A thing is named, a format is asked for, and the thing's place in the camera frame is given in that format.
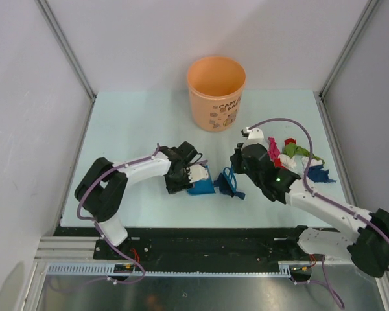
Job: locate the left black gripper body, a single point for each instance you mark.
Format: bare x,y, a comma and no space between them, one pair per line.
178,183

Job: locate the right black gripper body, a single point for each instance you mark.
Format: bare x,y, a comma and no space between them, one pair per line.
240,167

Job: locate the pink paper scrap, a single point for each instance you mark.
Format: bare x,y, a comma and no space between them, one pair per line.
274,152

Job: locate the blue plastic dustpan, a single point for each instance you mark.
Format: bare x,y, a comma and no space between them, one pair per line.
203,186

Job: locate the blue hand brush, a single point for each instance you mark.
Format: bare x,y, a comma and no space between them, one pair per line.
227,184

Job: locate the white paper scrap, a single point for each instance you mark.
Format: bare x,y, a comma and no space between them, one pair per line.
287,161
313,162

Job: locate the red paper scrap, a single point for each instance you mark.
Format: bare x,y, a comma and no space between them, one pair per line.
289,140

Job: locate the green paper scrap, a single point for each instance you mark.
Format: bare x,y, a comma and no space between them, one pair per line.
294,149

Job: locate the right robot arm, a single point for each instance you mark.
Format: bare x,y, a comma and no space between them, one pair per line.
358,235

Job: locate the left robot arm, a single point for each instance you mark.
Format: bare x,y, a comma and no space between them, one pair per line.
101,190

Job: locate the dark blue paper scrap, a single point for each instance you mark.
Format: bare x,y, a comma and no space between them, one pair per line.
317,174

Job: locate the orange plastic bucket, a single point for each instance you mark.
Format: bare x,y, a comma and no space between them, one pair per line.
215,85

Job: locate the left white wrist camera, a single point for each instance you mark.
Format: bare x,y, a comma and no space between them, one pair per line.
197,173

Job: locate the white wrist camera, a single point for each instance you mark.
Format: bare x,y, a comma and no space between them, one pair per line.
253,134
197,173

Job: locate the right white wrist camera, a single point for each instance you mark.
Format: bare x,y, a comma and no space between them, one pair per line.
253,134

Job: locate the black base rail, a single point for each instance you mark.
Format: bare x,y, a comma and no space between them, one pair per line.
209,250

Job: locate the white cable duct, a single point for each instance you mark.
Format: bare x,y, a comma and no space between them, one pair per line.
120,270

